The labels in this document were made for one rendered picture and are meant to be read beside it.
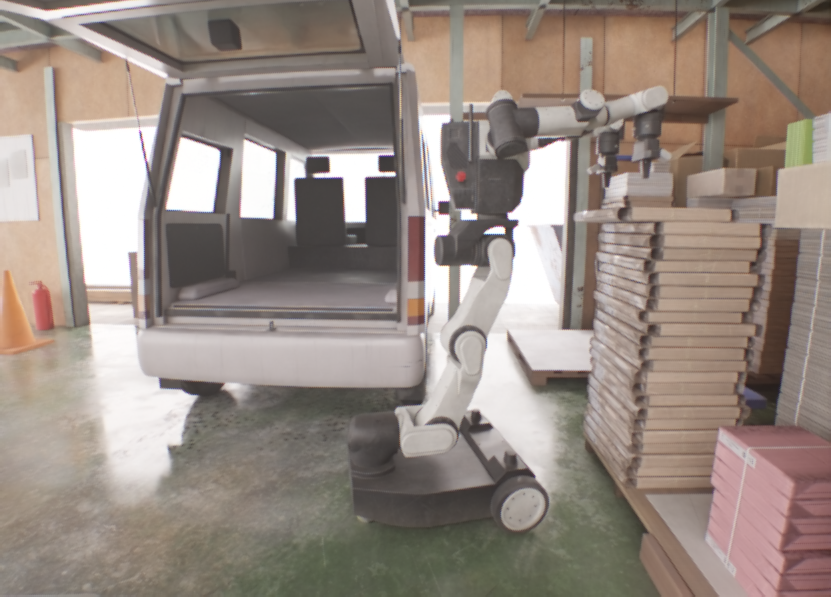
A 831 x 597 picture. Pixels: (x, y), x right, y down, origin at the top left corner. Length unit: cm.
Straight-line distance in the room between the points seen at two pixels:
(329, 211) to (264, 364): 214
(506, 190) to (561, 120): 27
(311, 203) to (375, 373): 233
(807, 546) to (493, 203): 123
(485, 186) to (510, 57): 284
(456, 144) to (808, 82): 424
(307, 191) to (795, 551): 373
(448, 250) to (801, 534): 119
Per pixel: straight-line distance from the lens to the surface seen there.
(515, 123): 129
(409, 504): 151
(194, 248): 269
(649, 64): 450
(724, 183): 335
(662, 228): 156
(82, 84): 551
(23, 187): 591
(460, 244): 141
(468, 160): 140
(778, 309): 338
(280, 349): 199
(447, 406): 155
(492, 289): 146
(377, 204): 379
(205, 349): 216
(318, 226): 392
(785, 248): 334
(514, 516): 159
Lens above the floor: 103
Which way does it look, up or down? 8 degrees down
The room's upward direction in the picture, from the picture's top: straight up
